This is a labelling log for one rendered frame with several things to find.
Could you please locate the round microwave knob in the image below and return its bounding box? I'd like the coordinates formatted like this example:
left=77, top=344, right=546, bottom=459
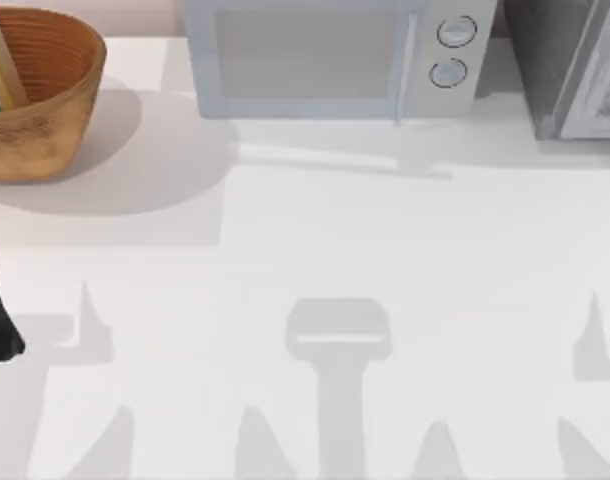
left=436, top=14, right=479, bottom=49
left=428, top=56, right=469, bottom=90

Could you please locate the pale microwave oven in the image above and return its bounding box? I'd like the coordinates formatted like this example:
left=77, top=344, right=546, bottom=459
left=183, top=0, right=500, bottom=122

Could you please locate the microwave door handle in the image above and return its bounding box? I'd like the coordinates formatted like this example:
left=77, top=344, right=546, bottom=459
left=394, top=13, right=419, bottom=124

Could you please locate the wooden basket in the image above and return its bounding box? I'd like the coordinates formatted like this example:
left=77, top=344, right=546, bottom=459
left=0, top=6, right=109, bottom=183

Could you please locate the microwave door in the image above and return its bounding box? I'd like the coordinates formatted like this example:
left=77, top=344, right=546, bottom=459
left=183, top=0, right=419, bottom=121

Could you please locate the pale box in basket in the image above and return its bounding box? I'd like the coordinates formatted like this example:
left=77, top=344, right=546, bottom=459
left=0, top=6, right=30, bottom=117

